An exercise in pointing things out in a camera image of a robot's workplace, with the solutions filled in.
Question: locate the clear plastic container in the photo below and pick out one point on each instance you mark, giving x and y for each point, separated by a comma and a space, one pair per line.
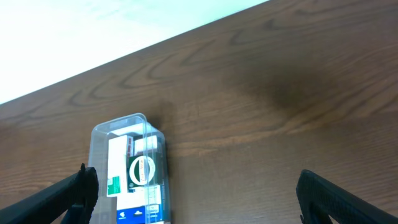
135, 126

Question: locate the green Zam-Buk box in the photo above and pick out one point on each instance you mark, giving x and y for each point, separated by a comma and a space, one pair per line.
144, 170

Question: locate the white green medicine box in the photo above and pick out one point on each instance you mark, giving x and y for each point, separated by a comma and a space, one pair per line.
118, 151

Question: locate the blue Kool Fever box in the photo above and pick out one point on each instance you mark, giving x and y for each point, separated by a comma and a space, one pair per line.
146, 204

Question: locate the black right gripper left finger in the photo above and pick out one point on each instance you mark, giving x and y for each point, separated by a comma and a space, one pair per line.
74, 196

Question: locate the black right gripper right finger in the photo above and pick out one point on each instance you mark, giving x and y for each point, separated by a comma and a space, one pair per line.
321, 201

